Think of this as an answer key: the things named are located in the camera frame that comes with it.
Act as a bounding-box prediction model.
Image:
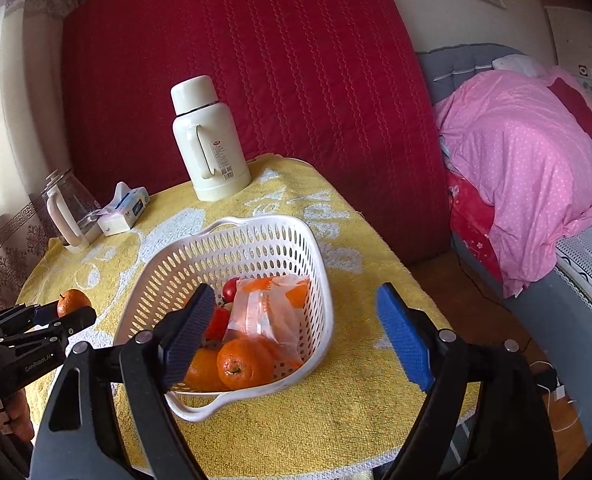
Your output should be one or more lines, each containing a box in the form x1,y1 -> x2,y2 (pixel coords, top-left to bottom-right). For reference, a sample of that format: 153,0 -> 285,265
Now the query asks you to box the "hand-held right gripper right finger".
376,282 -> 559,480

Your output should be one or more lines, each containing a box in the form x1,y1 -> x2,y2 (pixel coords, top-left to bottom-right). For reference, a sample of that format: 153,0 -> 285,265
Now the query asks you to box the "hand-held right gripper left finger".
32,282 -> 217,480

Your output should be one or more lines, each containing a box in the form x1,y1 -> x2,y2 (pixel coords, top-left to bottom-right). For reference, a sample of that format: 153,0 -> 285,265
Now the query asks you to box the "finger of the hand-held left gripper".
16,302 -> 62,323
41,307 -> 98,343

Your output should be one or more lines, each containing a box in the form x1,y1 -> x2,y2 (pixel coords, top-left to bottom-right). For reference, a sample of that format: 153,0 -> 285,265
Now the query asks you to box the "orange tangerine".
216,338 -> 277,391
57,288 -> 92,318
183,347 -> 232,393

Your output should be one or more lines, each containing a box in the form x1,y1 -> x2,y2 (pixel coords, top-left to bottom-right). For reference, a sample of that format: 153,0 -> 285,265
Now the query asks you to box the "white plastic basket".
113,215 -> 335,422

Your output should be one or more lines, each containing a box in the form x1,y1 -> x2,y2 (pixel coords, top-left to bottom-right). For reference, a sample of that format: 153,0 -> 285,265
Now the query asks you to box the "person's left hand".
0,389 -> 36,443

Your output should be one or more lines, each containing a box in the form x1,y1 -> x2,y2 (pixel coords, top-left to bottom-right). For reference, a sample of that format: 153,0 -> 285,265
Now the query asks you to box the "yellow printed towel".
15,155 -> 482,480

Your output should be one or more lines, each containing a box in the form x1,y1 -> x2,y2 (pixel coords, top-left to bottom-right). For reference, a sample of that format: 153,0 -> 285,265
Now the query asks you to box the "patterned lace curtain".
0,200 -> 59,318

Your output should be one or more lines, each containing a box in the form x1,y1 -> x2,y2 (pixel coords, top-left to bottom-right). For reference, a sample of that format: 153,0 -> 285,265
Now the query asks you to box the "clear bag of tangerines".
224,275 -> 311,366

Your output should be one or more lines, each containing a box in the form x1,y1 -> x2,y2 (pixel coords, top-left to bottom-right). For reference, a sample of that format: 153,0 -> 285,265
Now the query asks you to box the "white tissue pack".
97,181 -> 151,236

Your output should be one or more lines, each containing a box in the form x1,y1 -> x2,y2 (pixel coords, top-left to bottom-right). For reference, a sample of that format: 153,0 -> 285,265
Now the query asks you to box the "red floral sheet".
446,170 -> 504,286

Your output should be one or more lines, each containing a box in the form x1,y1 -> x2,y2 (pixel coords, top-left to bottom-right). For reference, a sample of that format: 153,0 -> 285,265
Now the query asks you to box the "grey patterned bed sheet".
506,220 -> 592,411

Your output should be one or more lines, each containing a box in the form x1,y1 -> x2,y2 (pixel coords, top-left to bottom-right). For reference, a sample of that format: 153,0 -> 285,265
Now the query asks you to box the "cream white thermos jug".
170,75 -> 253,203

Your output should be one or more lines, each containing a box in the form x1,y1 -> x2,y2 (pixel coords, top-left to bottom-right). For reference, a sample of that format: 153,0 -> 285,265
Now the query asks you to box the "pink dotted quilt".
433,67 -> 592,298

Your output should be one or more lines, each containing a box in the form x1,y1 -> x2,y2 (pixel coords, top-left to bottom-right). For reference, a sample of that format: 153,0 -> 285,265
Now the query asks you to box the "grey padded headboard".
415,42 -> 527,108

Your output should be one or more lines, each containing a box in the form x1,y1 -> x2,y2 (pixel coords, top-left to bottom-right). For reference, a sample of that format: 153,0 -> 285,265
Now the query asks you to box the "red quilted mattress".
62,0 -> 452,266

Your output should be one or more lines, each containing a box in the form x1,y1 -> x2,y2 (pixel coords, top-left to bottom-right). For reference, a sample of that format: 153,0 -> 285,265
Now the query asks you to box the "red cloth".
547,76 -> 592,141

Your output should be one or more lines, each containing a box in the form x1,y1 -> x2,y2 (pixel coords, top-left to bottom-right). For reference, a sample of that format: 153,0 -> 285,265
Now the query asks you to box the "white pillow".
492,54 -> 547,78

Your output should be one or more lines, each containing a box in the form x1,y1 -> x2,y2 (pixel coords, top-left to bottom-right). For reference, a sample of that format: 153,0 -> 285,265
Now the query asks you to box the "beige wardrobe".
546,5 -> 592,151

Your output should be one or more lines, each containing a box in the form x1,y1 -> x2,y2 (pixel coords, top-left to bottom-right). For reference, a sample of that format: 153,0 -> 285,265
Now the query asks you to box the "black cable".
453,252 -> 534,356

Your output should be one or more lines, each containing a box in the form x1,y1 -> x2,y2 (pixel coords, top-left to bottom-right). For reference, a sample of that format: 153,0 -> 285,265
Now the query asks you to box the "glass kettle with pink handle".
43,169 -> 104,254

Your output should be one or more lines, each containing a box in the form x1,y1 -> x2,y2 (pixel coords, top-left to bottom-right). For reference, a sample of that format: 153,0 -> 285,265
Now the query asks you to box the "white charger cable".
528,360 -> 584,433

